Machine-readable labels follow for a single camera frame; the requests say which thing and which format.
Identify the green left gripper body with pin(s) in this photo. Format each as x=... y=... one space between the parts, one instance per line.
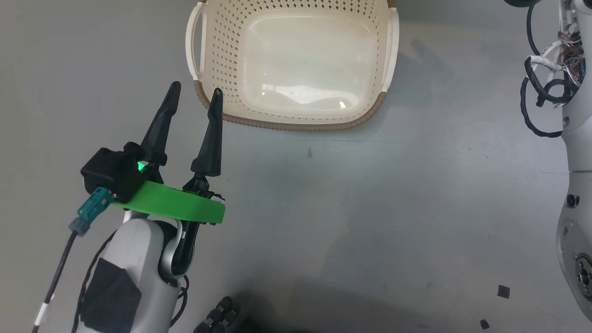
x=175 y=203

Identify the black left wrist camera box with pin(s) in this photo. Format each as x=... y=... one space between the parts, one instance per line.
x=111 y=173

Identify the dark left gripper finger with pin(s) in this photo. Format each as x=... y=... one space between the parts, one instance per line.
x=212 y=138
x=162 y=125

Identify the cream perforated laundry basket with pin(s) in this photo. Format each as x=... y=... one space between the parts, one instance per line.
x=300 y=60

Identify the black ribbed conduit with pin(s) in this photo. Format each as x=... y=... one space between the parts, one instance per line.
x=217 y=317

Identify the small black tape scrap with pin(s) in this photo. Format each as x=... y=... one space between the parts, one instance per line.
x=503 y=291
x=484 y=324

